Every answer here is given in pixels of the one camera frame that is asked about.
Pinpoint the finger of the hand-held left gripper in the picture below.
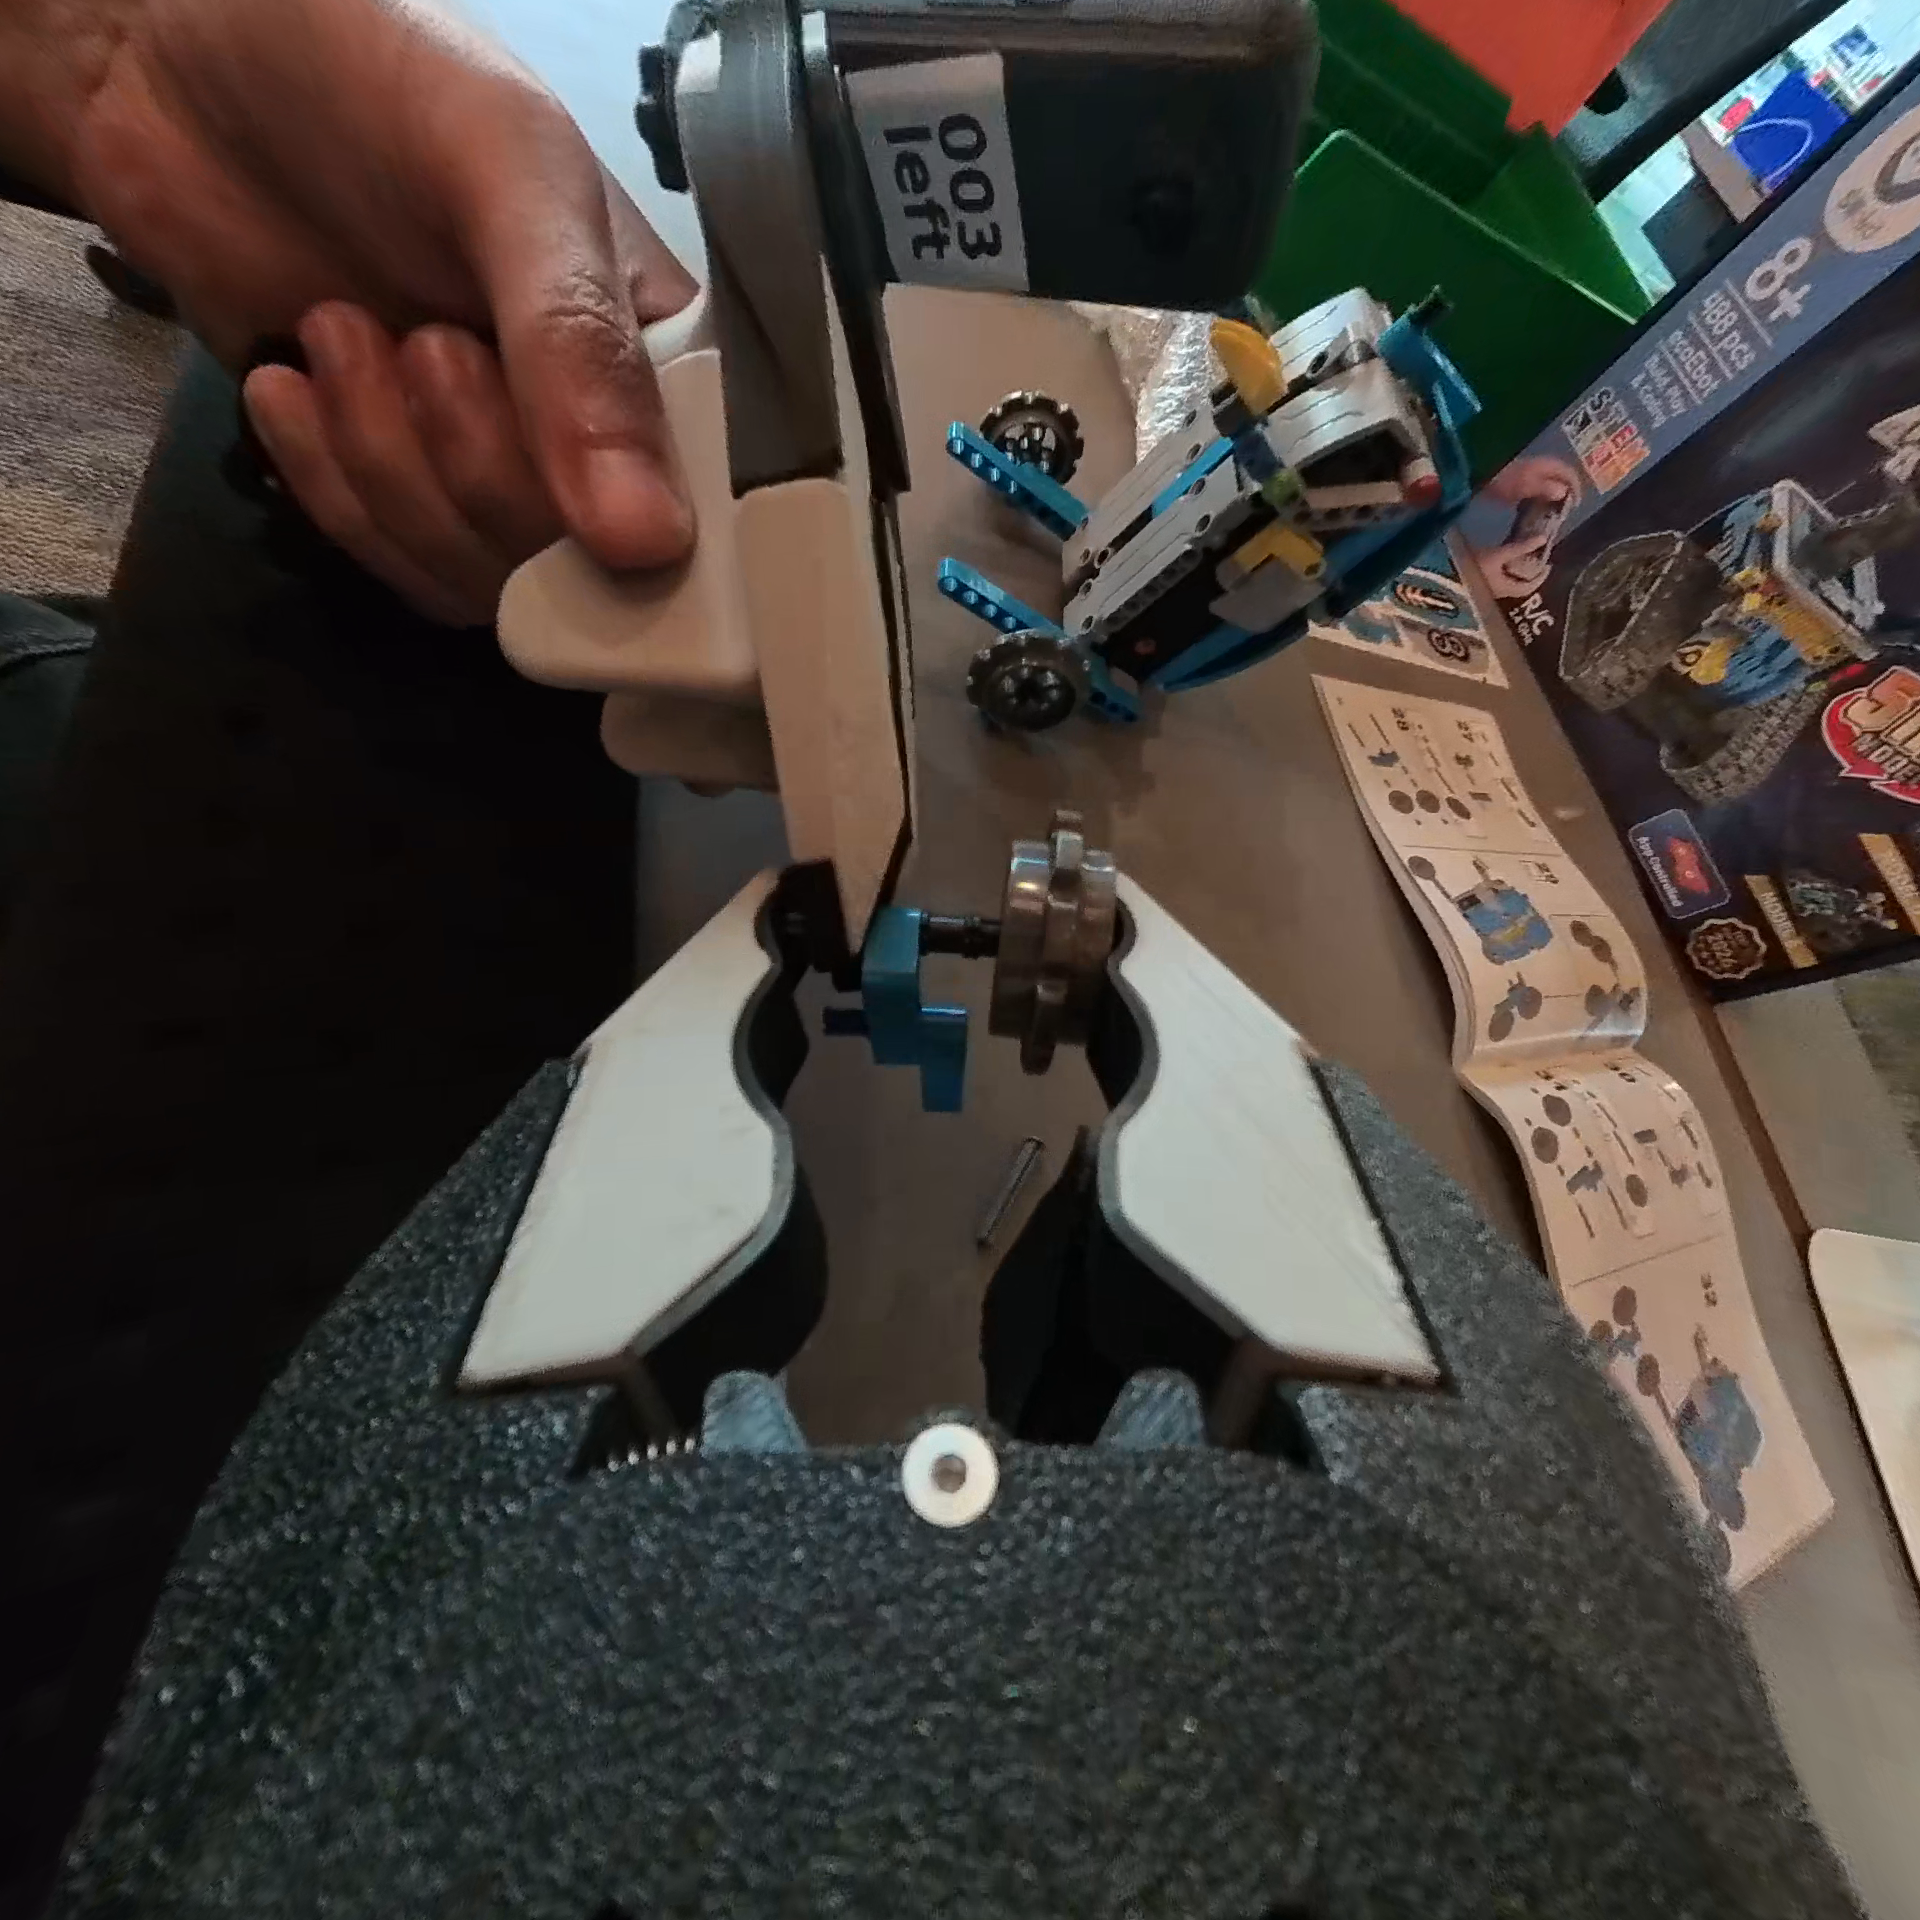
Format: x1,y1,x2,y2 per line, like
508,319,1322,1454
733,477,919,967

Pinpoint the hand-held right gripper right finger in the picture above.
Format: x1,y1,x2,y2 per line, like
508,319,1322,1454
1068,872,1447,1388

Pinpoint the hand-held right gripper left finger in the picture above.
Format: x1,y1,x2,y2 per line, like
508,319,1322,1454
454,869,831,1388

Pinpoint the grey toy gear wheel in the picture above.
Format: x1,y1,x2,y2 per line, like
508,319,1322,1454
985,807,1130,1075

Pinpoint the blue toy beam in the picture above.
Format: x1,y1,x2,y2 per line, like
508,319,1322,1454
821,905,973,1115

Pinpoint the grey desk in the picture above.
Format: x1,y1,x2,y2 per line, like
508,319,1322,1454
638,271,1920,1920

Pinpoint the person's left hand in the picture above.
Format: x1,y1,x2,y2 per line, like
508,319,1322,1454
0,0,703,629

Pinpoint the bubble wrap bag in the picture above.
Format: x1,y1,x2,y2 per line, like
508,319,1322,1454
1105,300,1322,451

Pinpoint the small grey axle pin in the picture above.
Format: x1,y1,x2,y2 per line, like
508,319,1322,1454
973,1142,1047,1251

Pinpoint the green plastic bin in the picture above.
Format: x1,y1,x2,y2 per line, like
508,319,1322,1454
1259,0,1652,324

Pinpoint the blue grey brick toy vehicle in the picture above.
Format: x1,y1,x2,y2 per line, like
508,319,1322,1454
937,284,1485,735

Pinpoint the red plastic bin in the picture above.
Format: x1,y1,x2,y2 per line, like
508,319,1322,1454
1393,0,1673,136

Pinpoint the building instruction booklet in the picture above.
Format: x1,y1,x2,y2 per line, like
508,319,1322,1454
1308,674,1838,1596

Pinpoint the blue white sticker sheet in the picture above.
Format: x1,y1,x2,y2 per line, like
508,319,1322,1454
1301,530,1515,697

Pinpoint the dark blue toy kit box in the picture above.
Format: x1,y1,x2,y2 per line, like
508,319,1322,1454
1452,90,1920,1003

